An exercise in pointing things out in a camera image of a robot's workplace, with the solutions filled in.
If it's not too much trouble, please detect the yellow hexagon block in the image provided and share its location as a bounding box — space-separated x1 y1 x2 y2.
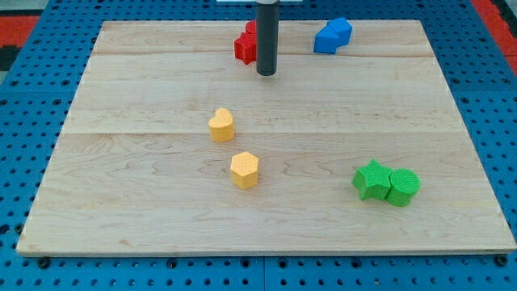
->
230 151 259 189

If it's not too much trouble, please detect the yellow heart block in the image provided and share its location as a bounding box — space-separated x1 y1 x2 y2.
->
208 108 235 142

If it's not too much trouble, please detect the red star block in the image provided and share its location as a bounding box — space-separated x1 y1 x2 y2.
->
233 32 257 65

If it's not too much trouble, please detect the red round block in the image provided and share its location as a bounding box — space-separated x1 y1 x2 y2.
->
245 20 256 35

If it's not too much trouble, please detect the green star block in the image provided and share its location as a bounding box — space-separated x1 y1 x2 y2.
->
352 159 393 200

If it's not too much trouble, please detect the light wooden board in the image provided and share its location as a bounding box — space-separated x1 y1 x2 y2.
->
17 20 516 257

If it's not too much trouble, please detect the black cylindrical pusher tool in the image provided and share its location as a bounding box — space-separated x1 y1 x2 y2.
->
255 0 280 76

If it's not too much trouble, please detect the blue block front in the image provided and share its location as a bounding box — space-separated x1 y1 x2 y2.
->
313 26 340 54

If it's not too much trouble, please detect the blue block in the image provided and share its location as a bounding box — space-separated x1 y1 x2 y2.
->
327 18 353 45
313 26 340 54

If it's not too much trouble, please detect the blue block rear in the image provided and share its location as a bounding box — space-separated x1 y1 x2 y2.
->
327 18 353 45

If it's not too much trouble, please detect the green cylinder block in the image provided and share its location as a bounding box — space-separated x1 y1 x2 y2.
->
385 169 421 207

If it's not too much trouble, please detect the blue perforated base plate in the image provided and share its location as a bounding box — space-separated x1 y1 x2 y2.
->
1 0 516 290

